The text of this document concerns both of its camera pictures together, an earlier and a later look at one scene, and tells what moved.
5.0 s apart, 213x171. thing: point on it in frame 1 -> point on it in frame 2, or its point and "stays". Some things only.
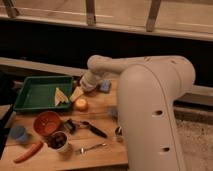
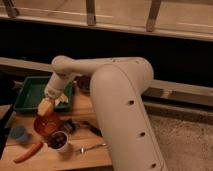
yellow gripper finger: (76, 93) -> (44, 106)
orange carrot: (33, 149) stays
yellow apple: (81, 104) -> (45, 106)
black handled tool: (71, 125) stays
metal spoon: (82, 150) stays
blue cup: (18, 132) stays
